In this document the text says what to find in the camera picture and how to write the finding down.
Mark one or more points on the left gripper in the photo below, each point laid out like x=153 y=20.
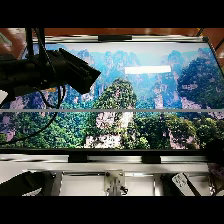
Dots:
x=78 y=71

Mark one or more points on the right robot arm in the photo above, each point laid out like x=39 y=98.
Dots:
x=215 y=150

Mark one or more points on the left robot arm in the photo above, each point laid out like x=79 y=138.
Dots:
x=26 y=71

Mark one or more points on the silver frame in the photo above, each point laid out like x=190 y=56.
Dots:
x=133 y=166

